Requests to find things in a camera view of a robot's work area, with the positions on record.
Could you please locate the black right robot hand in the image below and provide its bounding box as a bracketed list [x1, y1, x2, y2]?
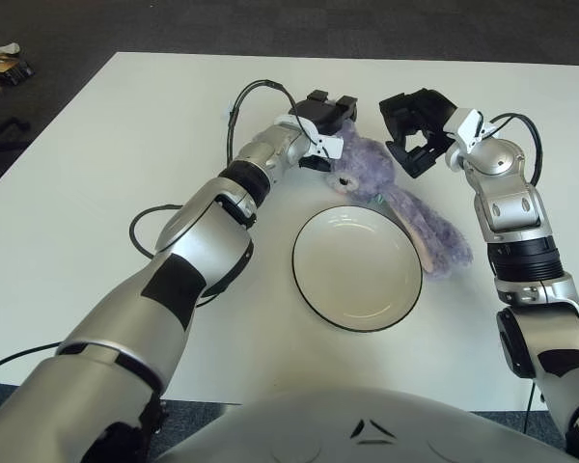
[379, 88, 457, 180]

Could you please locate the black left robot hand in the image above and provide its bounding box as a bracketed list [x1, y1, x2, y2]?
[296, 90, 359, 173]

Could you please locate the purple plush doll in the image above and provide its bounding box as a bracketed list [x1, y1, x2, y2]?
[323, 119, 474, 282]

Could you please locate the white plate black rim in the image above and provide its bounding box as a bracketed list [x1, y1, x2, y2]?
[291, 204, 424, 333]

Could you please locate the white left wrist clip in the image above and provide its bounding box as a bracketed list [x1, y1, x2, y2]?
[274, 114, 344, 160]

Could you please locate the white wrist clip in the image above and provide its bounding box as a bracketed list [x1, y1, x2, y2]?
[443, 108, 493, 170]
[274, 114, 344, 160]

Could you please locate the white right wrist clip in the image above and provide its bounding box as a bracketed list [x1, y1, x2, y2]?
[443, 108, 493, 170]

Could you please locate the silver robot torso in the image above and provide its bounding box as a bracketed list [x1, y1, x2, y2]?
[149, 385, 575, 463]

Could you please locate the black chair base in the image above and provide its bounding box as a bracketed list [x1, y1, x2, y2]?
[0, 118, 30, 160]

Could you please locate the brown black floor clutter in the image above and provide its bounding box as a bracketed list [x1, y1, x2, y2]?
[0, 41, 35, 88]

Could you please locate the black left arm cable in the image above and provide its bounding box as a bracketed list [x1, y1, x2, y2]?
[0, 78, 319, 382]

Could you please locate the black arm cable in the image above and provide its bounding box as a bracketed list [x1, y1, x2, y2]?
[482, 113, 543, 435]
[0, 78, 319, 382]

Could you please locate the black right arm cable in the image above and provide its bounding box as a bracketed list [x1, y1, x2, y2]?
[482, 113, 543, 435]

